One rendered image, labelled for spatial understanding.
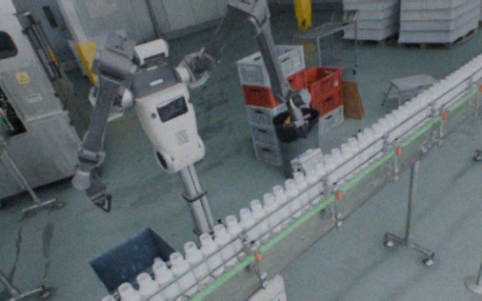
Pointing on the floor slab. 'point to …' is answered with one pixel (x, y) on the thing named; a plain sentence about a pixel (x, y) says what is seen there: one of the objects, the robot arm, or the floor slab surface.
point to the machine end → (26, 97)
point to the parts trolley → (331, 42)
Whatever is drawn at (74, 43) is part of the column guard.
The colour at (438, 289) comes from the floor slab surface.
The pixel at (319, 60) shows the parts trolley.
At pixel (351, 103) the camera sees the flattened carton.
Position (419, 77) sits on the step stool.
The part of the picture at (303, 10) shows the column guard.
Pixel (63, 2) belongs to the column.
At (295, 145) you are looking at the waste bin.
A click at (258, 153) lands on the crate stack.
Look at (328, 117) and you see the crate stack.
